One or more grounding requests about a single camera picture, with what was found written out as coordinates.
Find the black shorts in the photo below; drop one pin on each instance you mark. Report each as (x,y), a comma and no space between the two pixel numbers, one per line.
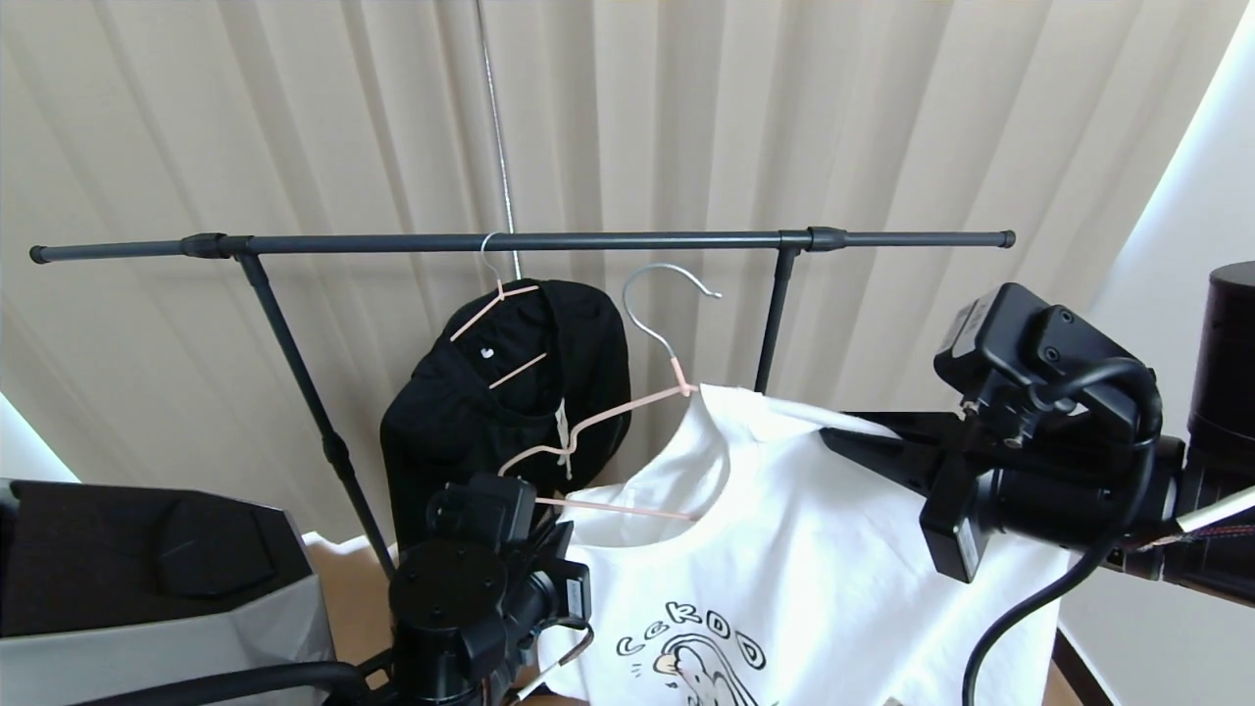
(441,431)

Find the white garment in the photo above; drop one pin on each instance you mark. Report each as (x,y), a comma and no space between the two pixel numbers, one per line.
(833,549)

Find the silver curtain wand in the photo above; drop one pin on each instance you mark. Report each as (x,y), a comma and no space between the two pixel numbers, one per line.
(498,127)

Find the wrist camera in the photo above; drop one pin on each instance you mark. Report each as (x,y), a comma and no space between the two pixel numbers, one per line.
(485,510)
(1029,343)

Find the beige curtain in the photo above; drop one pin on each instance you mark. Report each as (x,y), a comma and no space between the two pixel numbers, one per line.
(882,98)

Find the black clothes rack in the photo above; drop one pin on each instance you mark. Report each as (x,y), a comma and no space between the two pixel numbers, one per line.
(392,241)

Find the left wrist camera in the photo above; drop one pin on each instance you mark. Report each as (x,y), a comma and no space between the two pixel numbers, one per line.
(485,510)

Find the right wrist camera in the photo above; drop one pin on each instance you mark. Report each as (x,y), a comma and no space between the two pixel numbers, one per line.
(1029,343)

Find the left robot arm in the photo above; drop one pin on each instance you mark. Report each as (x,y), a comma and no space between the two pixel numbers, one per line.
(147,559)

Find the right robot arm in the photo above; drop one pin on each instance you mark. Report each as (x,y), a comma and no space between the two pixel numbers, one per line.
(1226,343)

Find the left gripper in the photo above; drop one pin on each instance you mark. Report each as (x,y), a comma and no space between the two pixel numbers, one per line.
(564,593)

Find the pink clothes hanger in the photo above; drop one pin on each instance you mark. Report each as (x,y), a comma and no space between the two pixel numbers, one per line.
(627,510)
(476,314)

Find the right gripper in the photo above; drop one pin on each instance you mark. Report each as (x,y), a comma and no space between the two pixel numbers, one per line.
(1059,500)

